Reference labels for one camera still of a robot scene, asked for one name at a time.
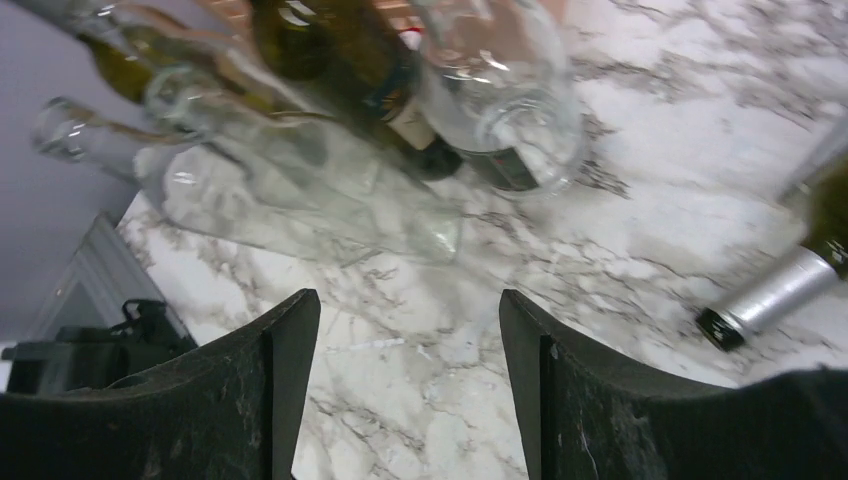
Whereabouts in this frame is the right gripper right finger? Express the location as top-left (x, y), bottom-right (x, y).
top-left (499, 289), bottom-right (847, 479)

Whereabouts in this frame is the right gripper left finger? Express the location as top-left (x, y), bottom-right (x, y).
top-left (1, 289), bottom-right (321, 479)

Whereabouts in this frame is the clear tall glass bottle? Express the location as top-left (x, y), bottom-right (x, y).
top-left (31, 97), bottom-right (462, 265)

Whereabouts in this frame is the dark labelled wine bottle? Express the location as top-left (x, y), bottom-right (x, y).
top-left (695, 116), bottom-right (847, 352)

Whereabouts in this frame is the clear round bottle silver cap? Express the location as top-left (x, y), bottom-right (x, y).
top-left (411, 1), bottom-right (585, 199)

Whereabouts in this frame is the green wine bottle silver neck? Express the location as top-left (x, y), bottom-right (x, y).
top-left (18, 1), bottom-right (329, 129)

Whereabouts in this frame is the green wine bottle black cap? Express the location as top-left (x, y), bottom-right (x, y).
top-left (250, 1), bottom-right (463, 181)

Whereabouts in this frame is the orange plastic file rack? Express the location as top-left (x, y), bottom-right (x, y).
top-left (196, 0), bottom-right (568, 47)

